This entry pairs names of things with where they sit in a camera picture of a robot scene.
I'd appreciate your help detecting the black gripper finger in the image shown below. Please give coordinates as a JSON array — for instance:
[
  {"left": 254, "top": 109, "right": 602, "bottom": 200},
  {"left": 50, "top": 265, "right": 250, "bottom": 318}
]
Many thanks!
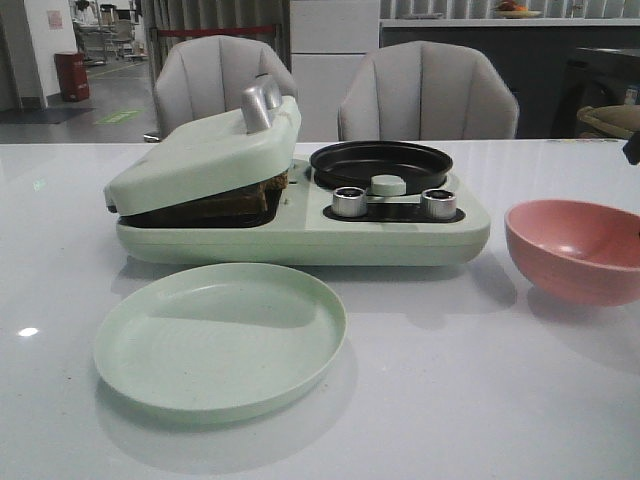
[{"left": 622, "top": 139, "right": 640, "bottom": 165}]

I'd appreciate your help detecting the pink bowl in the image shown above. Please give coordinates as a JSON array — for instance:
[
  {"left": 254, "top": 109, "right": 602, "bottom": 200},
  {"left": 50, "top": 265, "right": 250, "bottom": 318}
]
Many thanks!
[{"left": 504, "top": 199, "right": 639, "bottom": 306}]

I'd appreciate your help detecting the bread slice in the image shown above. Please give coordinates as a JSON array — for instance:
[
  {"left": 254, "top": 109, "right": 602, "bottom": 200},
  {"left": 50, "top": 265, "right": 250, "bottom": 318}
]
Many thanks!
[
  {"left": 148, "top": 182, "right": 267, "bottom": 222},
  {"left": 264, "top": 170, "right": 289, "bottom": 198}
]

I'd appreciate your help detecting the green breakfast maker lid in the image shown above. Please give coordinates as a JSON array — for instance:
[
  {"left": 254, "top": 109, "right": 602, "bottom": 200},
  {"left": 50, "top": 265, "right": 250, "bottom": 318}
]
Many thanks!
[{"left": 104, "top": 75, "right": 301, "bottom": 216}]

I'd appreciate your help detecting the green breakfast maker base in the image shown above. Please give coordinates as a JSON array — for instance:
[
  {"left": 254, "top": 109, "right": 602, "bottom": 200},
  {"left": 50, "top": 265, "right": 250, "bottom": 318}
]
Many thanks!
[{"left": 116, "top": 154, "right": 491, "bottom": 266}]

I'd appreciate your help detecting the dark counter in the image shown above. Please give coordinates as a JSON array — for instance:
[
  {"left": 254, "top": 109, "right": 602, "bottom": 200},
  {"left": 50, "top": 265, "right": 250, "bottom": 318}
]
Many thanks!
[{"left": 380, "top": 18, "right": 639, "bottom": 139}]

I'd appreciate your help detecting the fruit plate on counter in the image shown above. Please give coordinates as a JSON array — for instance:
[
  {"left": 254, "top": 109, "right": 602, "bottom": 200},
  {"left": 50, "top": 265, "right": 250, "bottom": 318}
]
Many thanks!
[{"left": 494, "top": 0, "right": 541, "bottom": 19}]

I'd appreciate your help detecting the right silver knob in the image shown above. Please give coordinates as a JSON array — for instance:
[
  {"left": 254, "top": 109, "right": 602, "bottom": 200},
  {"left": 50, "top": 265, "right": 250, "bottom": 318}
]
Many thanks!
[{"left": 420, "top": 188, "right": 457, "bottom": 220}]

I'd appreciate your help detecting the silver knob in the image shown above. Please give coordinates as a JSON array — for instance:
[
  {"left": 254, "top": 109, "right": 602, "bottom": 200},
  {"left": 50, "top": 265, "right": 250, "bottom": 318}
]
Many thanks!
[
  {"left": 331, "top": 186, "right": 368, "bottom": 218},
  {"left": 420, "top": 188, "right": 457, "bottom": 220}
]

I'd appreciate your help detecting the right grey chair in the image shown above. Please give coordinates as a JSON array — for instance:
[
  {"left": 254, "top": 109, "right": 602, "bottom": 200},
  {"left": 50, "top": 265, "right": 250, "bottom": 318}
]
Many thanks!
[{"left": 337, "top": 41, "right": 519, "bottom": 141}]

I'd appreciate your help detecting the grey chair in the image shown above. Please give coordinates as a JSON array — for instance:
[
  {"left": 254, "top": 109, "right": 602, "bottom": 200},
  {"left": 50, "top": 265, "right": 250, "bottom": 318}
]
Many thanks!
[
  {"left": 337, "top": 41, "right": 519, "bottom": 141},
  {"left": 153, "top": 35, "right": 298, "bottom": 138}
]

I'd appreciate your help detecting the black frying pan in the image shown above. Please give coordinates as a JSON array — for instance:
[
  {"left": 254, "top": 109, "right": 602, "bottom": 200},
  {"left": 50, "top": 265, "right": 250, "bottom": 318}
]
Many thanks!
[{"left": 309, "top": 140, "right": 453, "bottom": 195}]

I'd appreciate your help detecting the left silver knob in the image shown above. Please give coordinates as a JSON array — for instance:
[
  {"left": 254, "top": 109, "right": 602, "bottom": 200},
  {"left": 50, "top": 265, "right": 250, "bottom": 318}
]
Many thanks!
[{"left": 331, "top": 186, "right": 368, "bottom": 218}]

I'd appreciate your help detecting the white refrigerator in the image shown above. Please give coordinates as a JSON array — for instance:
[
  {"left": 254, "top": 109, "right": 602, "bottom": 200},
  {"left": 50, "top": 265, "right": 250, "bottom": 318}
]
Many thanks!
[{"left": 289, "top": 1, "right": 380, "bottom": 142}]

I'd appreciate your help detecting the red barrier belt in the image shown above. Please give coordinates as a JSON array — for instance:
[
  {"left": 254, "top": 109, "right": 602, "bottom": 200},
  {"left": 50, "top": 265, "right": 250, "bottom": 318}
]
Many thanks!
[{"left": 156, "top": 24, "right": 278, "bottom": 38}]

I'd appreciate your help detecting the left grey chair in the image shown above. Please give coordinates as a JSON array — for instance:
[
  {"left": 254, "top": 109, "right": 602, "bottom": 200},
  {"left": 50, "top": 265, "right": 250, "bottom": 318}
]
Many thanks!
[{"left": 153, "top": 35, "right": 298, "bottom": 138}]

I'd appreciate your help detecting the green round plate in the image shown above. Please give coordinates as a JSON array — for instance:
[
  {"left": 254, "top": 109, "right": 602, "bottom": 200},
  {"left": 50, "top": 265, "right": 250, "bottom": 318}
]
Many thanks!
[{"left": 94, "top": 263, "right": 347, "bottom": 424}]

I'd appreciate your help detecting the grey curtain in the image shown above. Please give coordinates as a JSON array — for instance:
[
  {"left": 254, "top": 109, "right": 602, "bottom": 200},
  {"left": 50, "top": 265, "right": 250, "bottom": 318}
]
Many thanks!
[{"left": 135, "top": 0, "right": 290, "bottom": 71}]

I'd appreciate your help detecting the red trash bin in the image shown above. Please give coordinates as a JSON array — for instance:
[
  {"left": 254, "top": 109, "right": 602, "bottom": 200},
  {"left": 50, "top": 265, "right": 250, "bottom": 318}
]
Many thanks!
[{"left": 54, "top": 52, "right": 90, "bottom": 102}]

